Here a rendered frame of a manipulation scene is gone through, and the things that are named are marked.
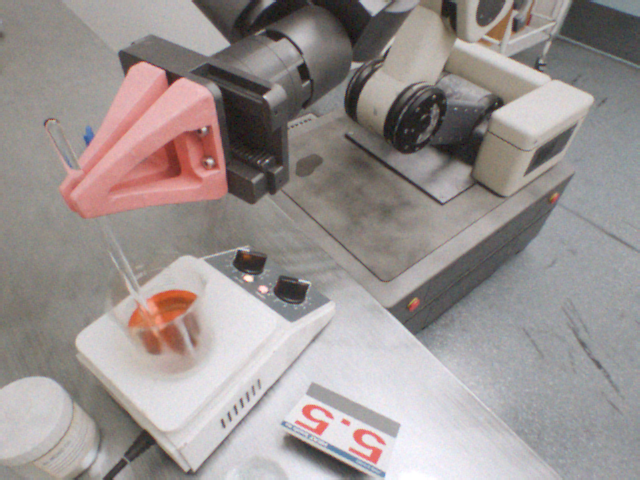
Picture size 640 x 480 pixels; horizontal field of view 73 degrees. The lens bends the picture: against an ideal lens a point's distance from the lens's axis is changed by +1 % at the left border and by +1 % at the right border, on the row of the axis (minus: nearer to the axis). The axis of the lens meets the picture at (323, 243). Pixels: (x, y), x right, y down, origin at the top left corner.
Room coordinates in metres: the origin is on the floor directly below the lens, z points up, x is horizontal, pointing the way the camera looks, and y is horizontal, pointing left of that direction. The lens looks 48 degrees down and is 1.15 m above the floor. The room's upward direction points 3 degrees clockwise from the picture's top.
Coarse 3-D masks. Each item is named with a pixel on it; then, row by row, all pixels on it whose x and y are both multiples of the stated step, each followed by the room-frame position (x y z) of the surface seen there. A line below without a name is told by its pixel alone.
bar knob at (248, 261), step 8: (240, 248) 0.28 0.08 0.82; (240, 256) 0.28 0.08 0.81; (248, 256) 0.28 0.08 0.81; (256, 256) 0.28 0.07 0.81; (264, 256) 0.28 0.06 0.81; (240, 264) 0.27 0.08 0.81; (248, 264) 0.28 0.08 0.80; (256, 264) 0.28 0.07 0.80; (248, 272) 0.26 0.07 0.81; (256, 272) 0.27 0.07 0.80
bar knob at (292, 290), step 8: (280, 280) 0.25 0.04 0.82; (288, 280) 0.25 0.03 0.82; (296, 280) 0.25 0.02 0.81; (304, 280) 0.25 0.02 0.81; (280, 288) 0.24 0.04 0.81; (288, 288) 0.24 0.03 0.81; (296, 288) 0.25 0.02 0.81; (304, 288) 0.25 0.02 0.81; (280, 296) 0.23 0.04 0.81; (288, 296) 0.24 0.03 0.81; (296, 296) 0.24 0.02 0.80; (304, 296) 0.24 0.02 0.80
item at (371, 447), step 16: (304, 400) 0.16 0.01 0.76; (304, 416) 0.14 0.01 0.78; (320, 416) 0.14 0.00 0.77; (336, 416) 0.14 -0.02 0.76; (320, 432) 0.12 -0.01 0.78; (336, 432) 0.12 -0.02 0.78; (352, 432) 0.13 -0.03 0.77; (368, 432) 0.13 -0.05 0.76; (352, 448) 0.11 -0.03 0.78; (368, 448) 0.11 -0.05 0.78; (384, 448) 0.12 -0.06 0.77; (384, 464) 0.10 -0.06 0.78
